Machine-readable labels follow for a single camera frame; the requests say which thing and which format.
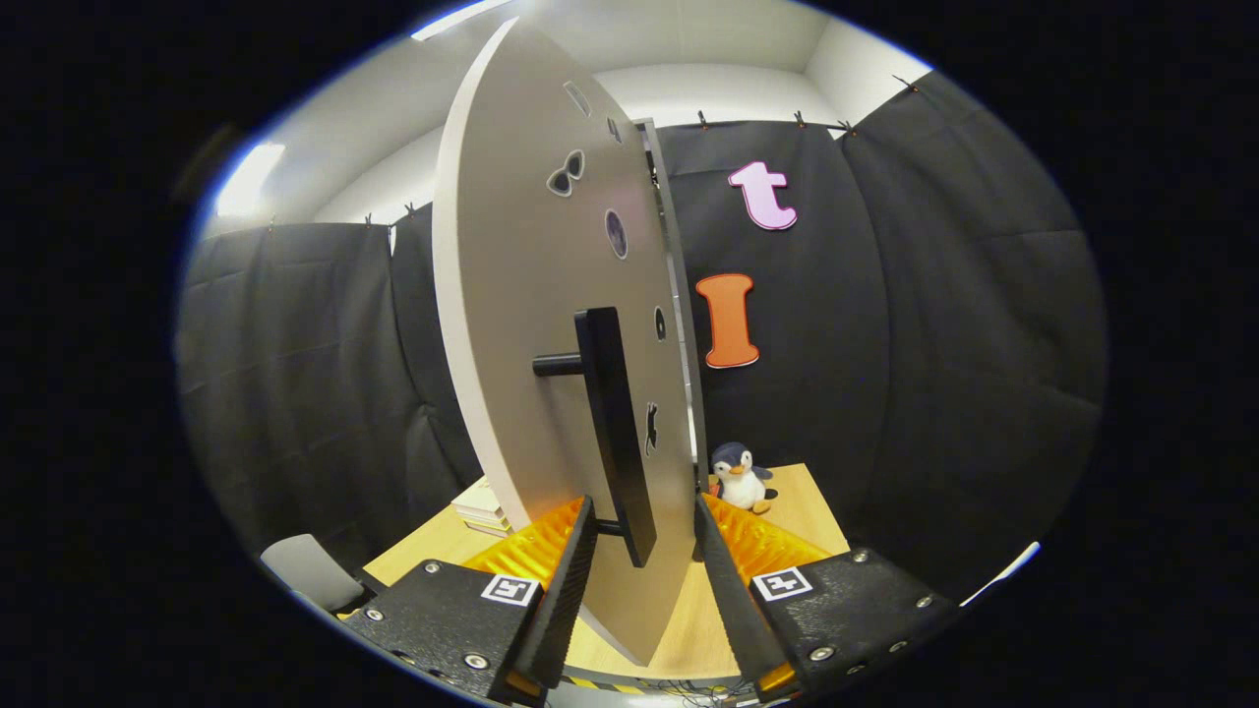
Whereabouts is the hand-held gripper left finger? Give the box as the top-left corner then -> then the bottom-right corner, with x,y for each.
344,495 -> 598,704

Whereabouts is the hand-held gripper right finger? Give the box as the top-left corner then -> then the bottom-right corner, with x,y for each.
694,492 -> 960,701

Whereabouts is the black door handle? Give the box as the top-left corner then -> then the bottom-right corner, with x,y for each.
532,307 -> 658,569

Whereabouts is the grey shoe cabinet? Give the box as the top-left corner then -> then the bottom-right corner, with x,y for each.
634,118 -> 711,493

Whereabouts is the white shoe cabinet door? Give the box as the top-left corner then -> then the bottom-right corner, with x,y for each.
433,18 -> 709,668

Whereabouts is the plush penguin toy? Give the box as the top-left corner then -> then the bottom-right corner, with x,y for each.
708,442 -> 779,515

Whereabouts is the beige book red print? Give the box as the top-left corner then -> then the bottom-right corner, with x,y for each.
450,478 -> 501,514

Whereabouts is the grey chair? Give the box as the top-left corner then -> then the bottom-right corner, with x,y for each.
261,534 -> 367,616

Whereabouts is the black backdrop cloth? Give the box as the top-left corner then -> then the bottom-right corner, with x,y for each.
177,71 -> 1108,601

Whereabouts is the ceiling light strip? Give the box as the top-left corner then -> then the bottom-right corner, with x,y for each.
216,143 -> 286,219

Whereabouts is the ceiling light panel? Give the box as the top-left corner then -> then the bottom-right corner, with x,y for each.
411,0 -> 514,42

